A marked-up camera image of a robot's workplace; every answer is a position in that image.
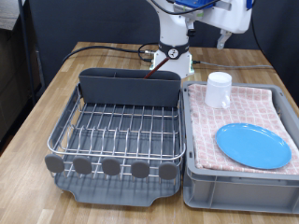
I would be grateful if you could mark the black metal pole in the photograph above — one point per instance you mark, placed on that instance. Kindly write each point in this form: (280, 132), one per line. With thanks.
(26, 46)

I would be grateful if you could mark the dark grey cutlery holder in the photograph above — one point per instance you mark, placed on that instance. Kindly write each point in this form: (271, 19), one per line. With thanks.
(127, 88)

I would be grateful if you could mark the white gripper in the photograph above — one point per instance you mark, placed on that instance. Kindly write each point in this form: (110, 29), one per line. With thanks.
(230, 17)

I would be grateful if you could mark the black backdrop curtain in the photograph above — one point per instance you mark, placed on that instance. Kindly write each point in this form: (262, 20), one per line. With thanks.
(93, 21)

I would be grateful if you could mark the grey dish drying rack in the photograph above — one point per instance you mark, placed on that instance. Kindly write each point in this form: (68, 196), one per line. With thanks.
(118, 193)

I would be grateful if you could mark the pink checked cloth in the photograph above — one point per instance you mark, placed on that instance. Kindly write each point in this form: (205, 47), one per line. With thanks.
(218, 124)

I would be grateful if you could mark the blue plate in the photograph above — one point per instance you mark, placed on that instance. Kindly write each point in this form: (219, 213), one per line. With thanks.
(252, 146)

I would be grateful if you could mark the white mug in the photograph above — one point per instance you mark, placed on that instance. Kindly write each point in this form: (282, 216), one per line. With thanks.
(218, 90)

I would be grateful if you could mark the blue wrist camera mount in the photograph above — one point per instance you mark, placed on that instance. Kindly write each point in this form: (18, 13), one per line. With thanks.
(193, 3)

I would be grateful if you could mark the grey plastic crate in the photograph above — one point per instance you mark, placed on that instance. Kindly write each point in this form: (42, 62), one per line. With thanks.
(236, 193)

